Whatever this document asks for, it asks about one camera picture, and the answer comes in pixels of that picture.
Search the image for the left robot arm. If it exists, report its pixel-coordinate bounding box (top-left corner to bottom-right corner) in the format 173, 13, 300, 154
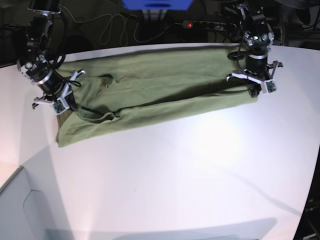
226, 0, 284, 98

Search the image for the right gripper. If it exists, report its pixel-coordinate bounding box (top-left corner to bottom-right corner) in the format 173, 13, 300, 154
17, 59, 86, 115

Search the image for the grey cable on floor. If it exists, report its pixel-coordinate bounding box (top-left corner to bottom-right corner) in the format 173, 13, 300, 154
59, 4, 171, 46

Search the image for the green T-shirt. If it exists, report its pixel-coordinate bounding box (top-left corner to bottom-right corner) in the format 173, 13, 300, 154
56, 48, 257, 147

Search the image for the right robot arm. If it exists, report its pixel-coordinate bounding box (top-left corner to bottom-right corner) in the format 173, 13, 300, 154
17, 0, 85, 116

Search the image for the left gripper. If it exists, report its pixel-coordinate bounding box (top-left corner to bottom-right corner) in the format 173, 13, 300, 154
226, 53, 283, 97

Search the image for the grey panel at table corner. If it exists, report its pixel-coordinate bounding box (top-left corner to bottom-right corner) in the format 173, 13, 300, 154
0, 167, 53, 240

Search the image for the blue plastic box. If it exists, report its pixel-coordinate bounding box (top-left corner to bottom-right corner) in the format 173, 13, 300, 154
121, 0, 193, 11

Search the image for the black power strip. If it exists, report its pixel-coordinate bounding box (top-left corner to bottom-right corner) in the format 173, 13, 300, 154
174, 20, 237, 32

